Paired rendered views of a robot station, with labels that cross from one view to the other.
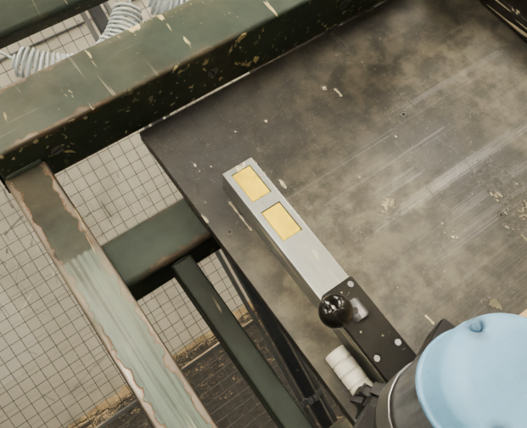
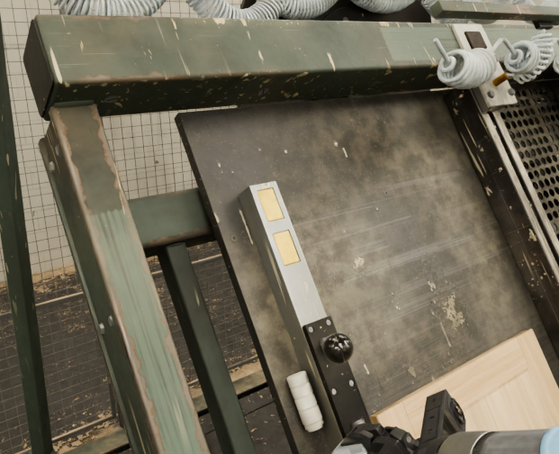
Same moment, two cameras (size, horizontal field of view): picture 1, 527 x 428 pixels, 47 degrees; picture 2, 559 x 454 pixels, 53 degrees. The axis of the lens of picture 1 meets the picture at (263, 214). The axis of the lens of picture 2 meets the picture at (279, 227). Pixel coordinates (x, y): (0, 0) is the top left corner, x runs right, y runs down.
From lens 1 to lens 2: 27 cm
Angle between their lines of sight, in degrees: 19
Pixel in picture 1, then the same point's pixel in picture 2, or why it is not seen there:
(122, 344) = (130, 313)
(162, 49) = (238, 53)
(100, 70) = (181, 45)
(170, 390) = (165, 369)
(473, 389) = not seen: outside the picture
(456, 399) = not seen: outside the picture
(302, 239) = (299, 270)
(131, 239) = (139, 209)
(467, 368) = not seen: outside the picture
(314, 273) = (302, 303)
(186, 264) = (178, 249)
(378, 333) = (339, 371)
